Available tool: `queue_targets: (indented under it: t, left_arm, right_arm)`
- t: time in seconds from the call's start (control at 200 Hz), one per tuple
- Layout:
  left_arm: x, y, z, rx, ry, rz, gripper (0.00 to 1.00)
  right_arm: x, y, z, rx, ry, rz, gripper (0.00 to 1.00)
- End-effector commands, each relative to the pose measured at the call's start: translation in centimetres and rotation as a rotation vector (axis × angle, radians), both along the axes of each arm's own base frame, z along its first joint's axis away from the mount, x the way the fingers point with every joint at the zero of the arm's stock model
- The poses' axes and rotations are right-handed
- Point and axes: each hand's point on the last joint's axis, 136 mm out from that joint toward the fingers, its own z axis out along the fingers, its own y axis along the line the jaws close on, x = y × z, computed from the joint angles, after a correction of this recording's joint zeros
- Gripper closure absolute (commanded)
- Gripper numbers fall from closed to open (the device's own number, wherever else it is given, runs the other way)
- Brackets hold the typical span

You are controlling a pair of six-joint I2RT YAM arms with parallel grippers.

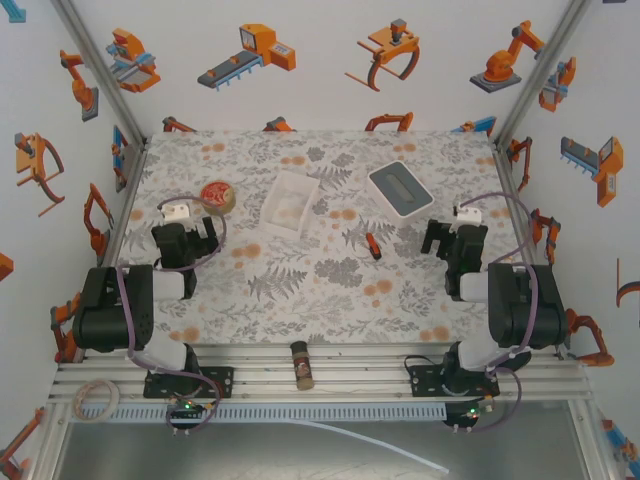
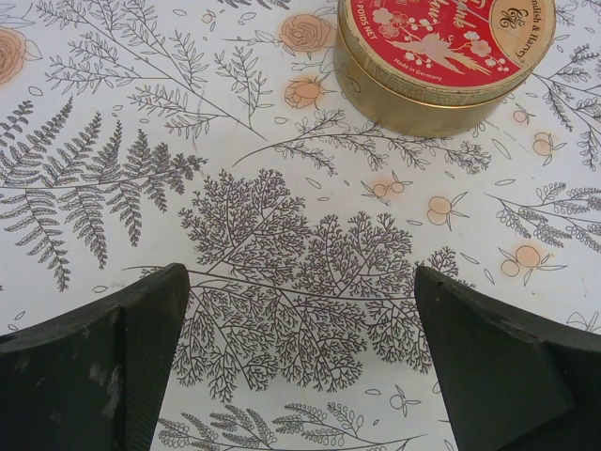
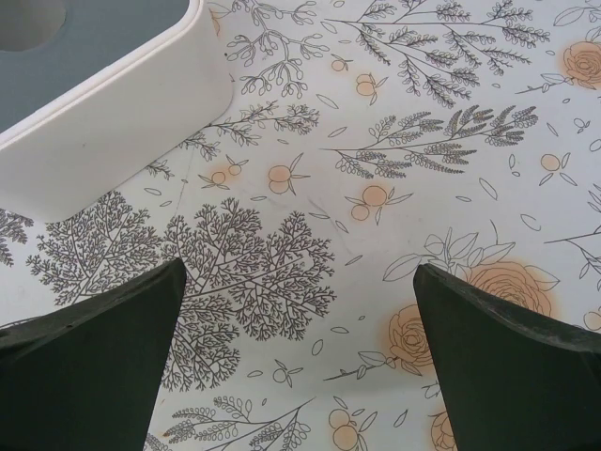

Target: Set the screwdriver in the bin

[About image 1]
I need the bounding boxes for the round tin with red lid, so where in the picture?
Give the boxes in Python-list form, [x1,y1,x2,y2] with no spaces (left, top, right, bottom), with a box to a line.
[199,180,238,216]

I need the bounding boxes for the floral patterned table mat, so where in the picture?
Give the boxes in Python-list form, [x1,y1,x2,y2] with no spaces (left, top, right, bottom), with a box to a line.
[105,130,552,347]

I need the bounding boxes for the white plastic bin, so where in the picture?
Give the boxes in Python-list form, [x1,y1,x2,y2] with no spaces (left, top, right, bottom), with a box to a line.
[261,171,321,235]

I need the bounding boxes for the roll of clear tape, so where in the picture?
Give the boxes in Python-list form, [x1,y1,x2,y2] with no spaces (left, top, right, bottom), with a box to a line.
[73,378,121,420]

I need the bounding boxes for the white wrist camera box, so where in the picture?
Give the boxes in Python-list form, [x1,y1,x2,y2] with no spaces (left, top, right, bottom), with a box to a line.
[452,203,483,227]
[158,201,194,225]

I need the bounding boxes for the white slotted cable duct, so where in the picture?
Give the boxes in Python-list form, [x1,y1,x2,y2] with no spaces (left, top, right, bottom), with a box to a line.
[78,403,448,422]

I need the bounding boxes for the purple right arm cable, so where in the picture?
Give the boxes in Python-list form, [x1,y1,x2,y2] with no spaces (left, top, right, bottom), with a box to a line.
[458,191,540,432]

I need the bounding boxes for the thin black cable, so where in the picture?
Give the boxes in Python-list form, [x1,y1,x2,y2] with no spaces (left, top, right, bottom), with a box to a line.
[403,354,451,397]

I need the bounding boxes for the brown spice bottle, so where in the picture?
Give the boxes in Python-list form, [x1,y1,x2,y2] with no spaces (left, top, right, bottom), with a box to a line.
[289,340,315,392]

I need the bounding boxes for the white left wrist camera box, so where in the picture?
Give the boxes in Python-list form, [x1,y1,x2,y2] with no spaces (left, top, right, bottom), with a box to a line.
[158,201,194,225]

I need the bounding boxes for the thin white plastic strip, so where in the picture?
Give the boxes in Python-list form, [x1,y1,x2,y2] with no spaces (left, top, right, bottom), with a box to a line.
[277,418,451,475]

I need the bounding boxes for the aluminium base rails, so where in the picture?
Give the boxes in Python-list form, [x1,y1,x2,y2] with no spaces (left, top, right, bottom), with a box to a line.
[47,341,594,407]

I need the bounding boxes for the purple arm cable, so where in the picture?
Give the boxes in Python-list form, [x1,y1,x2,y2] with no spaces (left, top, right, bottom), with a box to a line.
[116,195,229,432]
[458,191,540,432]

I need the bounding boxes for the white box with grey top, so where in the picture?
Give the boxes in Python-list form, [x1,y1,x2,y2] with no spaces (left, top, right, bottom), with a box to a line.
[366,160,435,227]

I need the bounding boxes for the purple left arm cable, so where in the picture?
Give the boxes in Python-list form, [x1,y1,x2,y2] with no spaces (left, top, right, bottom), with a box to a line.
[116,195,229,432]

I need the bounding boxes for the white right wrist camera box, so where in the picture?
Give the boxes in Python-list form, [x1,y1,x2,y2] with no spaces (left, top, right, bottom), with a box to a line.
[452,203,483,227]

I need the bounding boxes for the aluminium frame post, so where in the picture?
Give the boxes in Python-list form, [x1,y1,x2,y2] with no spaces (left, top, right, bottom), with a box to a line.
[491,0,595,147]
[49,0,150,147]

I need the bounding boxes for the small black circuit board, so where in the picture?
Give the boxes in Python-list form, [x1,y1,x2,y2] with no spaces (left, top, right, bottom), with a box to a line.
[165,399,212,427]
[443,401,495,432]

